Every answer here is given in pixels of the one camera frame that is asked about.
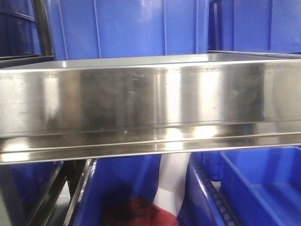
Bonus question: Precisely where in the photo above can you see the blue bin lower centre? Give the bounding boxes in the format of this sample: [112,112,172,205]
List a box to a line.
[73,154,179,226]

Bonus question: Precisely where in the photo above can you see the red mesh material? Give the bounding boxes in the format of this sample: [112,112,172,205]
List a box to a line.
[100,196,179,226]

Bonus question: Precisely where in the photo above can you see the blue outer bin lower right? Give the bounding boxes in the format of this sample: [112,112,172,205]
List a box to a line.
[177,153,236,226]

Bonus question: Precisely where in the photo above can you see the large blue bin centre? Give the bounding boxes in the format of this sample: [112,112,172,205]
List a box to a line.
[45,0,209,60]

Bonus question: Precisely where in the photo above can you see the blue bin upper right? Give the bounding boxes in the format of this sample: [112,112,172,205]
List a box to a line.
[208,0,301,53]

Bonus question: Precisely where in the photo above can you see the blue bin lower left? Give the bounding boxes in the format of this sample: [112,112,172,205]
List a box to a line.
[10,161,60,214]

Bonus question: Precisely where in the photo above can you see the blue bin upper left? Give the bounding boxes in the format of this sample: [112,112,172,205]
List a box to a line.
[0,0,41,57]

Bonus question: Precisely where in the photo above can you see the black shelf post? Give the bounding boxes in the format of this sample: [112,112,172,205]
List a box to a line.
[31,0,54,56]

